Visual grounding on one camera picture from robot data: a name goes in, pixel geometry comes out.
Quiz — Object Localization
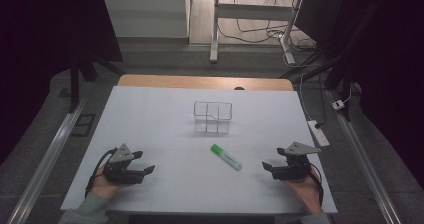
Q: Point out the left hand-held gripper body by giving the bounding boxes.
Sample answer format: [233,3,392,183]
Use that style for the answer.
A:
[101,143,148,186]

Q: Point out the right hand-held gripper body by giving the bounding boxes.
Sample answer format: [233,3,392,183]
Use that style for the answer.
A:
[271,141,322,181]

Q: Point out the person's left hand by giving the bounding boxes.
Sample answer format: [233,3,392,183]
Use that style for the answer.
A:
[90,173,135,200]

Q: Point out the person's right hand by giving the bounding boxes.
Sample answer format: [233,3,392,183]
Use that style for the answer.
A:
[282,165,324,215]

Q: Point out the white power strip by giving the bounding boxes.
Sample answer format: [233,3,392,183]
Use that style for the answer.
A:
[307,119,331,149]

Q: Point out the green highlighter pen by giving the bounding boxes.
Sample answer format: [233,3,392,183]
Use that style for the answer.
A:
[209,143,243,172]

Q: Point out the white table sheet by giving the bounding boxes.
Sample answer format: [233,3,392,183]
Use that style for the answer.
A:
[60,85,338,215]

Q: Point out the black floor plate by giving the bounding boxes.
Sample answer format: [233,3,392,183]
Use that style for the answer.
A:
[70,112,97,138]

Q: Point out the clear acrylic organizer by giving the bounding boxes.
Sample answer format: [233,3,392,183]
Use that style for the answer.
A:
[192,100,234,134]

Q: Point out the black metal stand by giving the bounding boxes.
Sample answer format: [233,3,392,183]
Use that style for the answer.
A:
[279,0,388,122]
[67,48,125,114]

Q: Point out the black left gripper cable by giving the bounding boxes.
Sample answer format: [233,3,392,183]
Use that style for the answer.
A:
[84,147,119,199]

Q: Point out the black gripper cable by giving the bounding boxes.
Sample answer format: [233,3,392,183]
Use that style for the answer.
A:
[84,147,119,199]
[309,164,325,207]

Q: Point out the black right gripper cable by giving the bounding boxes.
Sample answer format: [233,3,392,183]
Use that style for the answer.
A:
[309,164,325,207]

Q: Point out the aluminium rail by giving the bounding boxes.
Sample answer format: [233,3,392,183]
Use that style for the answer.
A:
[325,89,405,224]
[6,81,95,224]

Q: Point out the black floor cables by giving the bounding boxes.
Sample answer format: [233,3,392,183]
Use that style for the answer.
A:
[217,0,318,53]

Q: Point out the white desk frame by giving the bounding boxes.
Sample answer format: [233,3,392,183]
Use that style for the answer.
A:
[209,0,305,66]

